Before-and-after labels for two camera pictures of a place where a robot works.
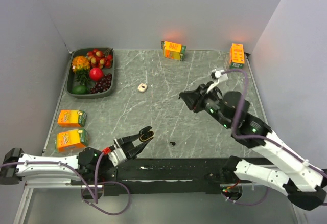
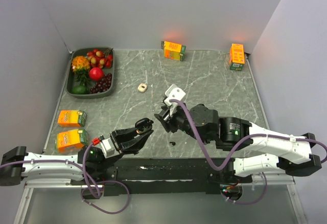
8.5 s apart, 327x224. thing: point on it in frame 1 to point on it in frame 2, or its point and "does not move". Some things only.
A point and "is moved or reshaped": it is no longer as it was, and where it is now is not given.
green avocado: (79, 89) does not move
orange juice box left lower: (71, 140) does not move
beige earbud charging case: (142, 87) does not move
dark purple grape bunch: (102, 85) does not move
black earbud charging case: (145, 134) is moved or reshaped
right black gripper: (193, 98) to (165, 115)
